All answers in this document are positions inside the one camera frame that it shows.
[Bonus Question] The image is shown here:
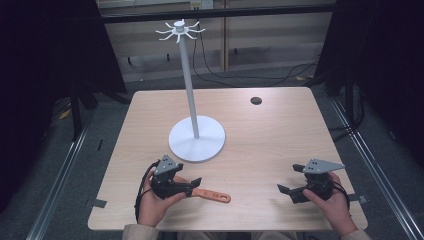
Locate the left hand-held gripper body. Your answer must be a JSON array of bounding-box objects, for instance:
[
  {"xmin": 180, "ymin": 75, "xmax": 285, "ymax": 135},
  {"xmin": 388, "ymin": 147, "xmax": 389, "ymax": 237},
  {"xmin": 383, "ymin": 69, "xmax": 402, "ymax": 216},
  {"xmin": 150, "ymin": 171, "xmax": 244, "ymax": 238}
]
[{"xmin": 150, "ymin": 154, "xmax": 194, "ymax": 200}]

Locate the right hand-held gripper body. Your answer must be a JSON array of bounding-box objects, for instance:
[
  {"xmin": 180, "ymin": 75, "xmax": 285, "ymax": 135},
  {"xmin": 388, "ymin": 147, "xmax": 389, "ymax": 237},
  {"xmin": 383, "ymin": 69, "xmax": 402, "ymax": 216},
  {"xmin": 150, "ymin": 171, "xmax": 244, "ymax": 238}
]
[{"xmin": 301, "ymin": 158, "xmax": 346, "ymax": 202}]

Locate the orange plastic utensil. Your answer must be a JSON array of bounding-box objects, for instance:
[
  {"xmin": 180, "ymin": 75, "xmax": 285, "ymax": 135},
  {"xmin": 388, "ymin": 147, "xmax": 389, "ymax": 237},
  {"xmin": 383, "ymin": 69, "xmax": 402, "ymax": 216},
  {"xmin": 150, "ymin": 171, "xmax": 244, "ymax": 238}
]
[{"xmin": 191, "ymin": 187, "xmax": 232, "ymax": 204}]

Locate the white hook stand rack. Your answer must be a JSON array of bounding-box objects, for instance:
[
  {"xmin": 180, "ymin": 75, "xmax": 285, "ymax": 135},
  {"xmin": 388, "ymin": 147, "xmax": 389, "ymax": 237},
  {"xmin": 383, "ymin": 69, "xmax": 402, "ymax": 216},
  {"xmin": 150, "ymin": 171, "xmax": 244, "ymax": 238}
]
[{"xmin": 155, "ymin": 18, "xmax": 227, "ymax": 164}]

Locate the person's left hand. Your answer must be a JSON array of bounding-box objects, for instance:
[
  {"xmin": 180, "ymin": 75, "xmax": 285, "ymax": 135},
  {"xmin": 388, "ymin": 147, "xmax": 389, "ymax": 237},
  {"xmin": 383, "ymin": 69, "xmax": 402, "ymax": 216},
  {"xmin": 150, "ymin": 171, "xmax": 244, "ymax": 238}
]
[{"xmin": 137, "ymin": 168, "xmax": 192, "ymax": 228}]

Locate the person's right hand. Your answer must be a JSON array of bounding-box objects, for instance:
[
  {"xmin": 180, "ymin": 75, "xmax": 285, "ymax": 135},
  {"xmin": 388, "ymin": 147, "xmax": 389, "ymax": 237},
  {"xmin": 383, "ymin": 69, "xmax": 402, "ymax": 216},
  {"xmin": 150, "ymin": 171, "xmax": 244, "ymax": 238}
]
[{"xmin": 302, "ymin": 171, "xmax": 359, "ymax": 237}]

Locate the grey tape piece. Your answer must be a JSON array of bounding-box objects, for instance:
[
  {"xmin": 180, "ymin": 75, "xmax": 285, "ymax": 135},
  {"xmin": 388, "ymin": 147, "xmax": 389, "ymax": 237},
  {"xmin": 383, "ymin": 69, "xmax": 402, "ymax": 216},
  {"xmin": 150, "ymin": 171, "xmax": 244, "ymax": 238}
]
[
  {"xmin": 86, "ymin": 198, "xmax": 108, "ymax": 209},
  {"xmin": 348, "ymin": 194, "xmax": 369, "ymax": 205}
]

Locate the black metal stand leg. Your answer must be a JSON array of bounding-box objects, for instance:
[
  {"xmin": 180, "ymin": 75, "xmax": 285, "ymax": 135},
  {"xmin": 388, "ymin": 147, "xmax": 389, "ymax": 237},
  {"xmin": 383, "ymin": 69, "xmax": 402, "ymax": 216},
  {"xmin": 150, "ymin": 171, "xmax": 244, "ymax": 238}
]
[{"xmin": 68, "ymin": 79, "xmax": 85, "ymax": 142}]

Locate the black curtain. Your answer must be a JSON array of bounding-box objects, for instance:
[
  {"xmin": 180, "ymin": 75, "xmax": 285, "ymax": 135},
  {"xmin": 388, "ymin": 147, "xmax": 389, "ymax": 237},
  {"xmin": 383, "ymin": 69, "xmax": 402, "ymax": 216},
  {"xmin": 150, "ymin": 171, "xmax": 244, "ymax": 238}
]
[
  {"xmin": 314, "ymin": 0, "xmax": 424, "ymax": 169},
  {"xmin": 0, "ymin": 0, "xmax": 128, "ymax": 214}
]

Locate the black horizontal bar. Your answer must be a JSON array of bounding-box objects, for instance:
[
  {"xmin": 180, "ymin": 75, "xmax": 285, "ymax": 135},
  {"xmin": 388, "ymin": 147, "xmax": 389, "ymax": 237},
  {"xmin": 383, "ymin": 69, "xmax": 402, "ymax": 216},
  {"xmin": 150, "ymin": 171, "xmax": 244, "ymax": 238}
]
[{"xmin": 99, "ymin": 3, "xmax": 336, "ymax": 25}]

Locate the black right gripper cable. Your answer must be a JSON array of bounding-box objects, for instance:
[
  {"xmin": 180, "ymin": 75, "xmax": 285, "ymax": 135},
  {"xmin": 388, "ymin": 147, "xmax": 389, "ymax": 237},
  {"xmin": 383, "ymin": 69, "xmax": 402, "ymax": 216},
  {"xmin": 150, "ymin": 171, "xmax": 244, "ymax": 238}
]
[{"xmin": 328, "ymin": 174, "xmax": 351, "ymax": 212}]

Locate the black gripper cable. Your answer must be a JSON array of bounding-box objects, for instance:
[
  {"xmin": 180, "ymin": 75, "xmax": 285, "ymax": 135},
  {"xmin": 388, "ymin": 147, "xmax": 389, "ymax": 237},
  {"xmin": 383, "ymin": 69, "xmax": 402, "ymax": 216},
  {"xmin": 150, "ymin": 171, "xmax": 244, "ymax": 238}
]
[
  {"xmin": 328, "ymin": 174, "xmax": 351, "ymax": 212},
  {"xmin": 134, "ymin": 159, "xmax": 162, "ymax": 224}
]

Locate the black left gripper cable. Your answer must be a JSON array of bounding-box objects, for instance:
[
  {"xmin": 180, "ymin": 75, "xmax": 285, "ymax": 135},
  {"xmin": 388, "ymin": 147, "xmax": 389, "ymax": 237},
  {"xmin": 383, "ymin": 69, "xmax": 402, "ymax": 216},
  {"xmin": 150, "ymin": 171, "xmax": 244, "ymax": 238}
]
[{"xmin": 134, "ymin": 159, "xmax": 162, "ymax": 224}]

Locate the metal floor rail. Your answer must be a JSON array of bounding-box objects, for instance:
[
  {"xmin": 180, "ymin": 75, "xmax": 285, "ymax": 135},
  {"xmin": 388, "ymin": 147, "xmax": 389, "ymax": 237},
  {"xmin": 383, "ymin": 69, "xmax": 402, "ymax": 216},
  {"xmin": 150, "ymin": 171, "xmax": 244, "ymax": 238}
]
[
  {"xmin": 25, "ymin": 125, "xmax": 90, "ymax": 240},
  {"xmin": 329, "ymin": 97, "xmax": 424, "ymax": 240}
]

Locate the black floor cable bundle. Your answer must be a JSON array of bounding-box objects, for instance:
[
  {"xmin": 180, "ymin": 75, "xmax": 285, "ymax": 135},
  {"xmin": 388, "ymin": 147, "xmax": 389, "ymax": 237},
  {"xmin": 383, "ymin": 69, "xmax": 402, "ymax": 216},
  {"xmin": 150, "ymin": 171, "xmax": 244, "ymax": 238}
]
[{"xmin": 328, "ymin": 81, "xmax": 367, "ymax": 143}]

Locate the wall socket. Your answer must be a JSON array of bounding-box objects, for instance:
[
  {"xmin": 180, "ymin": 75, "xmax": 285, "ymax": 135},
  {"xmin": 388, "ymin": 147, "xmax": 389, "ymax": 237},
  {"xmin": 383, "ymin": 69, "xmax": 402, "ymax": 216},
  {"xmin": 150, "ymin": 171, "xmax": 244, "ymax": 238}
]
[{"xmin": 189, "ymin": 0, "xmax": 215, "ymax": 11}]

